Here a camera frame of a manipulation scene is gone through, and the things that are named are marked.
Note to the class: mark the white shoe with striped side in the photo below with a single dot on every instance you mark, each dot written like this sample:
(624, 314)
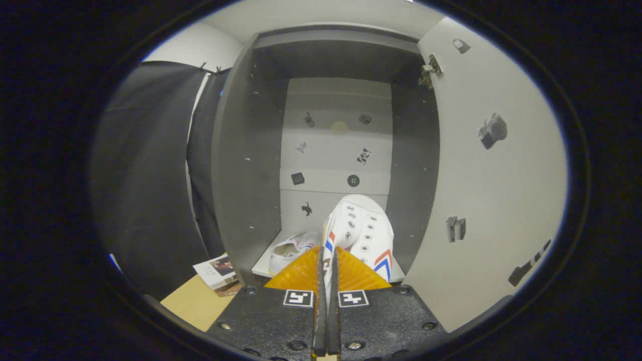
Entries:
(288, 250)
(361, 225)

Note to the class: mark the brown book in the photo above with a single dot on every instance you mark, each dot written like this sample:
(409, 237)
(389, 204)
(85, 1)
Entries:
(231, 290)

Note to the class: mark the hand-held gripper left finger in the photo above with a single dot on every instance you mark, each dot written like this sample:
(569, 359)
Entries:
(319, 326)

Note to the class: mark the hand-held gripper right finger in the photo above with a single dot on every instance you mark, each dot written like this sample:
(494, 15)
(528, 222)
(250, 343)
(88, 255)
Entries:
(334, 326)

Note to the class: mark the grey shoe cabinet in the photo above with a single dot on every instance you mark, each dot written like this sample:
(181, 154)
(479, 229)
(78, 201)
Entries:
(246, 175)

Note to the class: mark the white magazine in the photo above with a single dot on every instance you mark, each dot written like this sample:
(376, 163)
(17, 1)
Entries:
(213, 271)

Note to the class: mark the metal door hinge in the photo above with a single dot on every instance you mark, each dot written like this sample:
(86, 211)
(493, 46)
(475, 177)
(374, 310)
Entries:
(435, 65)

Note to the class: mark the light grey shoe cabinet door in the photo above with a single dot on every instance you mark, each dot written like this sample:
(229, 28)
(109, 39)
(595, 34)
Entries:
(476, 200)

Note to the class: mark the black backdrop cloth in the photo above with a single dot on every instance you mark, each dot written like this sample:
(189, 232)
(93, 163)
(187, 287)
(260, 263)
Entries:
(145, 175)

